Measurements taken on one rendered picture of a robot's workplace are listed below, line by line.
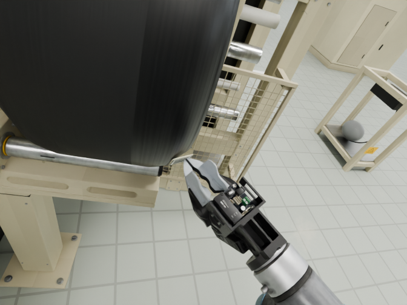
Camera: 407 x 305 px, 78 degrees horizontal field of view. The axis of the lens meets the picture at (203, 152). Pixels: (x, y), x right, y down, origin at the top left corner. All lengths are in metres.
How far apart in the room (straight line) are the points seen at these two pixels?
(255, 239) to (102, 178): 0.40
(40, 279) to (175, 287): 0.63
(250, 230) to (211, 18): 0.29
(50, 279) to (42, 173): 0.86
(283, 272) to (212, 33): 0.32
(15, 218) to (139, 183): 0.56
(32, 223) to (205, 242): 0.92
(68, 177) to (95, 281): 0.87
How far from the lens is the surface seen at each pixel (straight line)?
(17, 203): 1.00
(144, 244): 1.53
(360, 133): 2.90
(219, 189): 0.45
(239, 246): 0.43
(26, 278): 1.50
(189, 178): 0.45
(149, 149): 0.40
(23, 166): 0.70
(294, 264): 0.41
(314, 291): 0.42
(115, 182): 0.65
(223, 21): 0.33
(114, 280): 1.45
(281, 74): 1.17
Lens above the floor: 1.38
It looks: 42 degrees down
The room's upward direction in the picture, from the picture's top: 21 degrees clockwise
